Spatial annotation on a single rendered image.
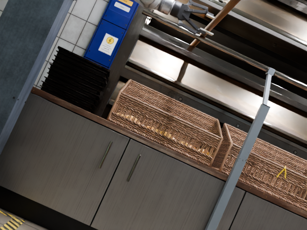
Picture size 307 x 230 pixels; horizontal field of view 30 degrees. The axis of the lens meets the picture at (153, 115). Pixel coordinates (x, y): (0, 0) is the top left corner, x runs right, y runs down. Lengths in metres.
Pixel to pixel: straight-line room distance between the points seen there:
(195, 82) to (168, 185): 0.79
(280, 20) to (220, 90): 0.53
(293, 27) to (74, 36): 1.26
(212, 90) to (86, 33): 0.78
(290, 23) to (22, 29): 1.69
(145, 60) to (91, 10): 0.41
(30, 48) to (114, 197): 0.82
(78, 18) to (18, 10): 0.98
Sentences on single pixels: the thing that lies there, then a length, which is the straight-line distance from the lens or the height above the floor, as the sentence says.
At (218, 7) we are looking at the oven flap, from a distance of 3.21.
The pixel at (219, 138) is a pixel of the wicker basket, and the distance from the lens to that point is 2.77.
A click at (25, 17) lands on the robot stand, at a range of 2.36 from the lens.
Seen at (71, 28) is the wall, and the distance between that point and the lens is 3.30.
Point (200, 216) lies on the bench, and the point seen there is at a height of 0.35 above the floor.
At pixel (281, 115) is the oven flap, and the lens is 3.38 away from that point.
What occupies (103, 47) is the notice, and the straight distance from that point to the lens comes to 3.24.
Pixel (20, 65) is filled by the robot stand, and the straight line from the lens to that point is 2.33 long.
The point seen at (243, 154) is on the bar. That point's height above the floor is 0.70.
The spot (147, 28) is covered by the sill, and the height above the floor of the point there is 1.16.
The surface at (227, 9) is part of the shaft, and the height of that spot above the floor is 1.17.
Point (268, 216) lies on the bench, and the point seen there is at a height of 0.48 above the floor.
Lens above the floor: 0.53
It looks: 4 degrees up
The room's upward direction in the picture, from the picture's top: 25 degrees clockwise
